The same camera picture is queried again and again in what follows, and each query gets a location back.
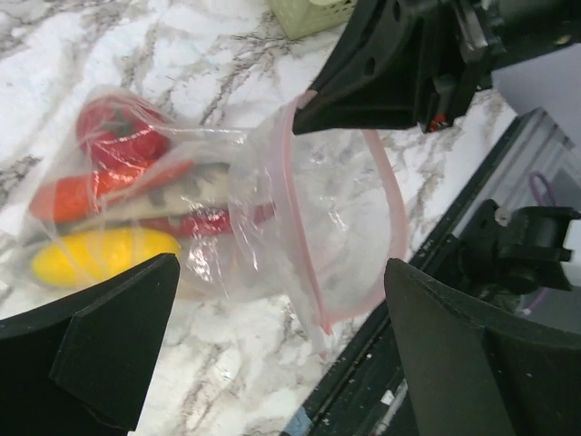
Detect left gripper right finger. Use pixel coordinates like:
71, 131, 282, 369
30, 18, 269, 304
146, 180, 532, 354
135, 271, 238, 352
385, 259, 580, 435

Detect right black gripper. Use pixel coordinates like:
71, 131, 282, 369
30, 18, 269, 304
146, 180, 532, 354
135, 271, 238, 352
292, 1, 501, 135

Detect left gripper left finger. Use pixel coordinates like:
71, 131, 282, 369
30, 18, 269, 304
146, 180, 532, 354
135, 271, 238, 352
1, 253, 180, 435

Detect clear zip top bag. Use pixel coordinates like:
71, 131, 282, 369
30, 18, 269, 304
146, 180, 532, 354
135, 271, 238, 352
2, 88, 408, 353

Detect red fake chili pepper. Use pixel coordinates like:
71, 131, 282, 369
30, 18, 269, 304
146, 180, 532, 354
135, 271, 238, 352
138, 203, 275, 238

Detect yellow fake food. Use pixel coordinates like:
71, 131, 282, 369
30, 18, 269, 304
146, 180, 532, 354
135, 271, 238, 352
31, 227, 181, 289

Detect orange fake carrot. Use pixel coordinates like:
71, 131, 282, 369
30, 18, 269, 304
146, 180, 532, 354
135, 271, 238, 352
28, 160, 193, 223

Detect red fake tomato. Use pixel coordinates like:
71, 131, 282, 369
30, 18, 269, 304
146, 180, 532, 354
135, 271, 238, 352
75, 94, 171, 169

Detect green plastic basket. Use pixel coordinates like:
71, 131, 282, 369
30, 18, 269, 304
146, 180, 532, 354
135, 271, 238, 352
267, 0, 357, 40

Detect blue tape piece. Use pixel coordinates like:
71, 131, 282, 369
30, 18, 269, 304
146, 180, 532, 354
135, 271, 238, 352
280, 407, 313, 436

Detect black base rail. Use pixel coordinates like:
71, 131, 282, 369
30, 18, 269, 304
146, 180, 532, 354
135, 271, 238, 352
284, 109, 580, 435

